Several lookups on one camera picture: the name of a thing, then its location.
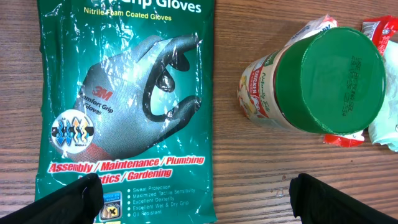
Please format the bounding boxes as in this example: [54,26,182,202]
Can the teal wipes packet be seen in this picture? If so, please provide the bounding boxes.
[369,41,397,152]

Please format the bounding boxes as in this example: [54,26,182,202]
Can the red sachet stick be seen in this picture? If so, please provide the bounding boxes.
[323,15,397,147]

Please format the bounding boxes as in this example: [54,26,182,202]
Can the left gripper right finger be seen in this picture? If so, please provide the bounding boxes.
[289,173,395,224]

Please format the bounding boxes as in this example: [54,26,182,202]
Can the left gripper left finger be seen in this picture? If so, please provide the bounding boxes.
[1,173,104,224]

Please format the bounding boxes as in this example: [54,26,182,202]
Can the red tissue packet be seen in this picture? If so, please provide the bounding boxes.
[285,14,338,47]

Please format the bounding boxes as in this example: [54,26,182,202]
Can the green 3M gloves packet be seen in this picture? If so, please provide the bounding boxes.
[35,0,217,223]

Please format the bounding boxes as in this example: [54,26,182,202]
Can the green lid jar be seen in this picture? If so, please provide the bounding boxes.
[237,27,386,135]

